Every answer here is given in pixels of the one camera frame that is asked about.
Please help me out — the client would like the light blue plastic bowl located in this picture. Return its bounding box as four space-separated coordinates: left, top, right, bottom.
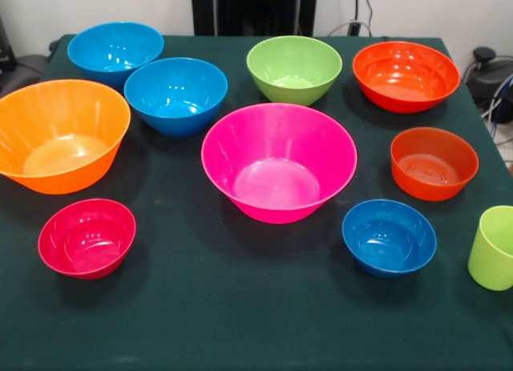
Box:
123 57 229 139
67 22 165 87

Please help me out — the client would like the dark grey floor equipment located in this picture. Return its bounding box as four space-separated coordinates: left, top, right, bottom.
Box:
0 16 51 98

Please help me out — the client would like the dark green tablecloth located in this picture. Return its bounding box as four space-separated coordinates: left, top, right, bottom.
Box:
0 34 513 371

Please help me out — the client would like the small crimson red bowl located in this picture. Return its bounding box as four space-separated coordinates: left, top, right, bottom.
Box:
37 198 137 280

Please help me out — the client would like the black pedestal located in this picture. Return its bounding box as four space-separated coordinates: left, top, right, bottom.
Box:
190 0 318 38

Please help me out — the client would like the small red-orange plastic bowl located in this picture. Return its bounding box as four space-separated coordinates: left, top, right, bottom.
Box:
390 127 480 202

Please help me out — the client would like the lime green plastic cup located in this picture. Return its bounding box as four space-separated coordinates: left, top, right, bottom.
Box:
467 204 513 292

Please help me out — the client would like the large pink plastic bowl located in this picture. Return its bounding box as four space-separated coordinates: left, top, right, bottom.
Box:
200 102 358 225

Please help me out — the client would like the wide red-orange plastic bowl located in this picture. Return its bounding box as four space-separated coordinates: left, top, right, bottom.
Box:
352 40 462 115

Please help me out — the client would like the large orange plastic bowl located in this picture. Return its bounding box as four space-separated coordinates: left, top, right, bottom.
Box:
0 79 132 196

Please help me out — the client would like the black power plug cable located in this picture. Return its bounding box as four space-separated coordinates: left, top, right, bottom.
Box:
347 0 374 38

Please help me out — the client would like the lime green plastic bowl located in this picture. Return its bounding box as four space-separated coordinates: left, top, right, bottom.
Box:
245 34 344 107

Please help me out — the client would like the tangle of floor cables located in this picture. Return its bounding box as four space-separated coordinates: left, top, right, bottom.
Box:
479 72 513 147

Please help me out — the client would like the black round floor stand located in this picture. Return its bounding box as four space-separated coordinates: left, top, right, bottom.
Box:
464 46 513 123

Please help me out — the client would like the small dark blue bowl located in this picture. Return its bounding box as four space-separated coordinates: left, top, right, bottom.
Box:
341 199 438 279

